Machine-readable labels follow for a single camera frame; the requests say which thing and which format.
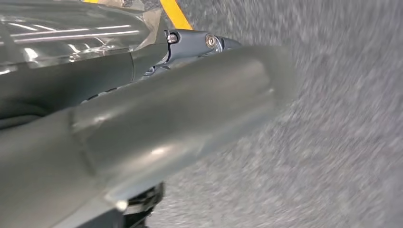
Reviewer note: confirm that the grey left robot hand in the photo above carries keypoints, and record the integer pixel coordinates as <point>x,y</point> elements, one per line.
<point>157,119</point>

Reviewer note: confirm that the black robot body housing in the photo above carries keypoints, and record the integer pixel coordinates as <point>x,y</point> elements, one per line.
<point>141,207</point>

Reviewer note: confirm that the yellow floor tape square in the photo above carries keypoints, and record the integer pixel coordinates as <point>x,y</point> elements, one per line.
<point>176,15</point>

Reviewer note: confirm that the clear plastic film wrap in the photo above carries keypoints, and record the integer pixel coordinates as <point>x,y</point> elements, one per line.
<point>63,31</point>

